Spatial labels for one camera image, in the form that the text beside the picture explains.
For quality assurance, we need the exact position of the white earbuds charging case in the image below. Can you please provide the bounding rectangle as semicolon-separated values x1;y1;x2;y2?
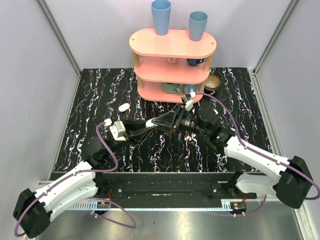
145;119;158;129

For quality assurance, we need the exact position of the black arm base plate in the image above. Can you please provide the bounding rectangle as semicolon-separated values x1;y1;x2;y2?
94;172;257;200

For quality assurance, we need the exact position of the left orange connector board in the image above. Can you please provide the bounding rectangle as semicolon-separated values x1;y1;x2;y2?
96;201;110;209

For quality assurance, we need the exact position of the teal glazed ceramic mug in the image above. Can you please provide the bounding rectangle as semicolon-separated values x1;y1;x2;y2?
161;82;181;94

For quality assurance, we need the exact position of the blue butterfly mug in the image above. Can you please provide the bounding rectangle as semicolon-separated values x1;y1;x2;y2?
182;84;198;96

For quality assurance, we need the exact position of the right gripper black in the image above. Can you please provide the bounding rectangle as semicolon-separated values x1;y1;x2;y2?
151;102;209;137

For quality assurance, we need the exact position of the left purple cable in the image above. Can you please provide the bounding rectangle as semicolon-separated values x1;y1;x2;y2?
13;121;137;237

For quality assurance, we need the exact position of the left light blue cup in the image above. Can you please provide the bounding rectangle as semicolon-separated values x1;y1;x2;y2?
151;0;172;36

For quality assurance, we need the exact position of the purple cable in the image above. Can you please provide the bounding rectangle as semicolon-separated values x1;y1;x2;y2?
194;92;320;217
13;121;137;237

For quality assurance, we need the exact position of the pink three-tier wooden shelf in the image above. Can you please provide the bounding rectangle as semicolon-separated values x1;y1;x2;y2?
129;28;217;103

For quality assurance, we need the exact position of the right light blue cup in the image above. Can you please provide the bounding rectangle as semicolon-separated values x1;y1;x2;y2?
188;11;208;42

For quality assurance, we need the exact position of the light blue cup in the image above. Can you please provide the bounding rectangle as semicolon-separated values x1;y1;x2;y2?
188;11;208;42
151;0;172;36

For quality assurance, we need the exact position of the brown ceramic bowl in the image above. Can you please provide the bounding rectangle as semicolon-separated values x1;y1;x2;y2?
204;74;221;92

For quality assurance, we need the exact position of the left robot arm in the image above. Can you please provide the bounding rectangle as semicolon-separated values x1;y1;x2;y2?
13;119;157;239

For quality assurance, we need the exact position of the dark blue mug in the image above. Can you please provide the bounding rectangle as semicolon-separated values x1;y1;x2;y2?
186;58;206;67

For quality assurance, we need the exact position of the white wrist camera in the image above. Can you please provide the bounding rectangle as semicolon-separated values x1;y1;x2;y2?
109;120;126;141
181;91;196;112

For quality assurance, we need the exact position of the white oval pebble case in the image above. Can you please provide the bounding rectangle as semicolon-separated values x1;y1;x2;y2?
118;103;130;113

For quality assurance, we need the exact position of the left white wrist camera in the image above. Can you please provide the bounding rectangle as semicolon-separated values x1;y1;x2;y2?
109;120;126;141

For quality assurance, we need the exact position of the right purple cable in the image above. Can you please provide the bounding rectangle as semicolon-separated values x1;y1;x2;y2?
194;92;320;217

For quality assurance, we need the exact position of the pink mug on shelf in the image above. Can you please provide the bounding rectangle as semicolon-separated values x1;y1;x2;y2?
167;57;178;64

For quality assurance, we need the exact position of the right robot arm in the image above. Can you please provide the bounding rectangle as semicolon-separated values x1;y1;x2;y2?
146;104;313;209

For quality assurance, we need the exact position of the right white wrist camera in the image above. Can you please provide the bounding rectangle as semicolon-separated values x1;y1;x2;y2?
181;91;196;112

